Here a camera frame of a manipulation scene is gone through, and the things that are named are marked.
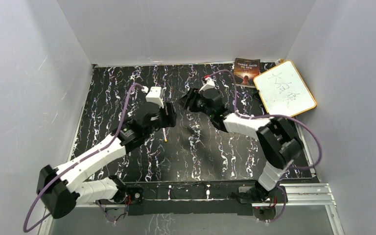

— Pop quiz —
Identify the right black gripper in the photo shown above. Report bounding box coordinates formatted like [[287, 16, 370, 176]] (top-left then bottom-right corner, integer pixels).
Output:
[[177, 88, 213, 118]]

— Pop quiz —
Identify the orange white pen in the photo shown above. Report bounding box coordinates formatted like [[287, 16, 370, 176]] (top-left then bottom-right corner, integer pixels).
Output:
[[163, 128, 168, 142]]

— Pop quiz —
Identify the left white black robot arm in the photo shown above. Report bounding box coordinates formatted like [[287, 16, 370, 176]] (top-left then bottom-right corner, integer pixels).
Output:
[[37, 102, 177, 219]]

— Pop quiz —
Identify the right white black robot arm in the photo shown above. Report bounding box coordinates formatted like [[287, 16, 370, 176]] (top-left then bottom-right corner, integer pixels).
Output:
[[178, 88, 303, 203]]

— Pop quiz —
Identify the brown book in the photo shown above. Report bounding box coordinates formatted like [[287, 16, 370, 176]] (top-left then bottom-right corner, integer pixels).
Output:
[[233, 58, 260, 88]]

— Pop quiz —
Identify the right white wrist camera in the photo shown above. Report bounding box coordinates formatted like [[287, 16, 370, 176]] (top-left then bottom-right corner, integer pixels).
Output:
[[198, 75, 215, 93]]

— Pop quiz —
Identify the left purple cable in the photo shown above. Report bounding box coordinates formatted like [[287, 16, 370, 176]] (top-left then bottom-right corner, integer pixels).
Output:
[[23, 82, 145, 234]]

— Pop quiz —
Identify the purple cable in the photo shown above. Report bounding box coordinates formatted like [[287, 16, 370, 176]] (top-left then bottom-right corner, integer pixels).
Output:
[[204, 70, 323, 224], [23, 82, 145, 234]]

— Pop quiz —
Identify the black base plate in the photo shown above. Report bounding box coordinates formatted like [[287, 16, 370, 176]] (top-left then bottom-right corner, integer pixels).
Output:
[[95, 180, 277, 217]]

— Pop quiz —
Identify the white board wooden frame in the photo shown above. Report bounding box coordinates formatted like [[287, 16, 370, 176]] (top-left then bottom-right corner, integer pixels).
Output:
[[253, 60, 317, 117]]

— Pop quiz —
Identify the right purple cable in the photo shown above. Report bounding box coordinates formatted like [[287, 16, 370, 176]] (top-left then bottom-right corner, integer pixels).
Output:
[[204, 70, 323, 224]]

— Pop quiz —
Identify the aluminium frame rail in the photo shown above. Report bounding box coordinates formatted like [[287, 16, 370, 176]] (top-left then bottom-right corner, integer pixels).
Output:
[[38, 184, 344, 235]]

